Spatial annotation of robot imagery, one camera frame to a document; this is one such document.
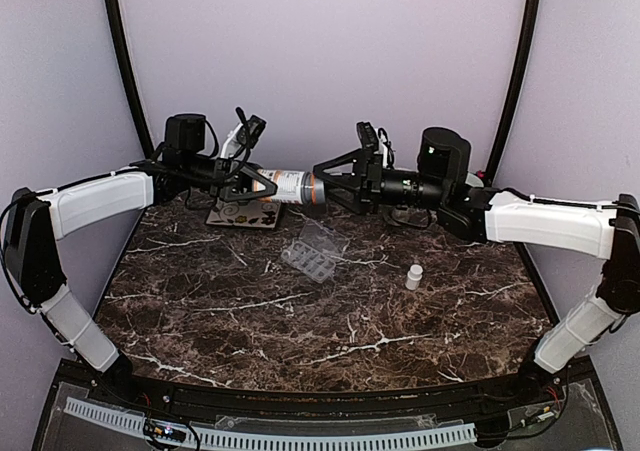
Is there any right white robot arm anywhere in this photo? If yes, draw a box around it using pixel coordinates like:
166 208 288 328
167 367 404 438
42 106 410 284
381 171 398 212
313 122 639 405

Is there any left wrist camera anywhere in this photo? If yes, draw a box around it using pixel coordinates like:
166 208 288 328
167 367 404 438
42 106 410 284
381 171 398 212
218 107 267 159

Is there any orange pill bottle grey cap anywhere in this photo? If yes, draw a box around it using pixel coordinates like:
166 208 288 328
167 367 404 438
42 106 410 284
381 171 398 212
258 169 326 205

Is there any small white pill bottle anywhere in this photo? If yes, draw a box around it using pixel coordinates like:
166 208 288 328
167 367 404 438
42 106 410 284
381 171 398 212
405 264 423 290

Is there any white slotted cable duct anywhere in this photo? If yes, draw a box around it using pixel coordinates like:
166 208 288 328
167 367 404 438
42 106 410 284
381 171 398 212
63 397 477 450

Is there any floral square plate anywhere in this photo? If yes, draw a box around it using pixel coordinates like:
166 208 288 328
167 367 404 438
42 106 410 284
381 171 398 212
205 200 283 230

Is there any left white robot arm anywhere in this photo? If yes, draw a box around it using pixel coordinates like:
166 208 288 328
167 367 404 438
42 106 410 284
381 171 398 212
1 109 277 407

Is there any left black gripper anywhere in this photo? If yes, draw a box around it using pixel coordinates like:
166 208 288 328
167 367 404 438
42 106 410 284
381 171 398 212
184 153 287 202

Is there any black frame post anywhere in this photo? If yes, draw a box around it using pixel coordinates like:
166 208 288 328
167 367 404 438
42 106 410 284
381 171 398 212
103 0 156 158
484 0 541 185

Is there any right black frame post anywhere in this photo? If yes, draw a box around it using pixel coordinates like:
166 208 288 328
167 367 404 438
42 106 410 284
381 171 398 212
484 0 541 185

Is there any clear plastic pill organizer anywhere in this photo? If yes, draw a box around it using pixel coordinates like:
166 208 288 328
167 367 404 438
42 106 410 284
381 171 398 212
281 221 350 283

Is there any left black frame post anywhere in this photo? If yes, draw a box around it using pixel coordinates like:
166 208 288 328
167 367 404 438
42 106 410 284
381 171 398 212
103 0 156 158

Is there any beige ceramic mug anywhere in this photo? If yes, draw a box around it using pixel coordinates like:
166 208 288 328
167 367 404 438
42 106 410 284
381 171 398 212
384 208 414 227

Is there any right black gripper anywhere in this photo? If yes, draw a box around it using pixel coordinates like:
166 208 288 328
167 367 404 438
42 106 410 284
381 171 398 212
313 148 449 216

